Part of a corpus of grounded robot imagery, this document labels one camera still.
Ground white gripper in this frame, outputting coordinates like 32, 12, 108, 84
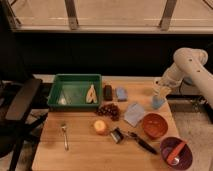
154, 78, 171, 98

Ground dark red grape bunch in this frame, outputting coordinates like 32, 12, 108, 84
96, 103, 120, 121

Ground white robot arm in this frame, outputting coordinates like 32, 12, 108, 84
154, 48, 213, 109

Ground blue plastic cup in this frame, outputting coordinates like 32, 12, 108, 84
152, 96, 165, 109

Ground small metal cup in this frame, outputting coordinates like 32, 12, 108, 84
110, 128, 124, 144

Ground light blue cloth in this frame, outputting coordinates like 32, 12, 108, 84
124, 103, 145, 127

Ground orange bowl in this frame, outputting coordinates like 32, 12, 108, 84
141, 113, 168, 139

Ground blue sponge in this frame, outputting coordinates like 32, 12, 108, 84
116, 87, 127, 101

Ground dark brown block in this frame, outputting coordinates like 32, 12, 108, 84
104, 85, 113, 101

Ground purple bowl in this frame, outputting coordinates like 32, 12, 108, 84
160, 137, 193, 171

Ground orange spoon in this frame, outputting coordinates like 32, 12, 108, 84
167, 141, 186, 165

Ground wooden tongs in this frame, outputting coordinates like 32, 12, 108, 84
86, 85, 97, 103

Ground orange fruit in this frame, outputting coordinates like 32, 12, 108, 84
93, 120, 108, 135

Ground green plastic tray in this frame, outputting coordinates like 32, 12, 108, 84
47, 74, 102, 111

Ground metal fork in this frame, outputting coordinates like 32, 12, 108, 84
61, 124, 69, 151

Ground black office chair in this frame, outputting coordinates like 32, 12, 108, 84
0, 78, 48, 171

